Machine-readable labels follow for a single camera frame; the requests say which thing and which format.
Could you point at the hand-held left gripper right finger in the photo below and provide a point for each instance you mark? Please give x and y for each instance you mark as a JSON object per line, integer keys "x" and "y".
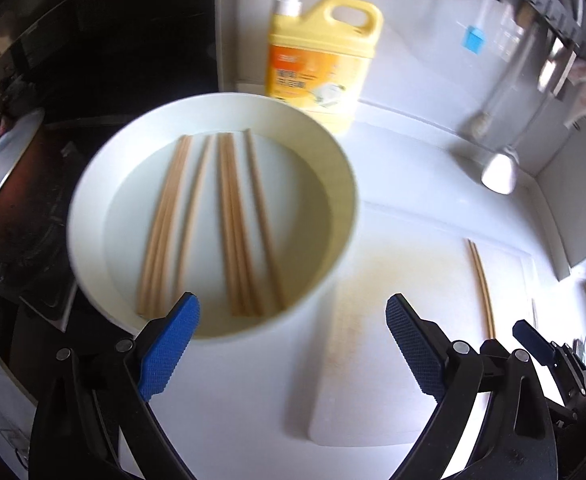
{"x": 414, "y": 355}

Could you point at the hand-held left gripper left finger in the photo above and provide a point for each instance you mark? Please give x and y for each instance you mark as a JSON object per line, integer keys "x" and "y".
{"x": 168, "y": 350}

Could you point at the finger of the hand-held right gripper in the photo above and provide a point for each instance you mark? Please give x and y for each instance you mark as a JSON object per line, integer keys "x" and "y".
{"x": 534, "y": 341}

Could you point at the wooden chopstick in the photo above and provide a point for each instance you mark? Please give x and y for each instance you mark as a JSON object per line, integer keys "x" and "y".
{"x": 264, "y": 220}
{"x": 169, "y": 225}
{"x": 483, "y": 287}
{"x": 161, "y": 225}
{"x": 195, "y": 215}
{"x": 245, "y": 225}
{"x": 176, "y": 225}
{"x": 227, "y": 225}
{"x": 477, "y": 285}
{"x": 236, "y": 225}

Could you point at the white round basin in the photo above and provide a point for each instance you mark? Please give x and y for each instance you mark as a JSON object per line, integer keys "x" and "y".
{"x": 333, "y": 185}

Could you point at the white cutting board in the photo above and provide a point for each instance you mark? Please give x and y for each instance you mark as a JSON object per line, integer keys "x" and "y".
{"x": 373, "y": 285}

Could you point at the black stove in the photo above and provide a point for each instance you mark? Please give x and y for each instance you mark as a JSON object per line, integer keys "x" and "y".
{"x": 38, "y": 290}

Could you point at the pot with metal lid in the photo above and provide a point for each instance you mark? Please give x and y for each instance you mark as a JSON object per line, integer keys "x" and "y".
{"x": 23, "y": 200}

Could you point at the white cloth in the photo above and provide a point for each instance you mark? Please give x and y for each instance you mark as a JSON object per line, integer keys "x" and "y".
{"x": 585, "y": 90}

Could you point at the blue silicone brush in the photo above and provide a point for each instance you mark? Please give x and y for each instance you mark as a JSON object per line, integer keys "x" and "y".
{"x": 474, "y": 40}

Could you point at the yellow dish soap bottle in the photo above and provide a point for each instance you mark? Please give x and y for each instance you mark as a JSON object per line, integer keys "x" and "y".
{"x": 318, "y": 35}

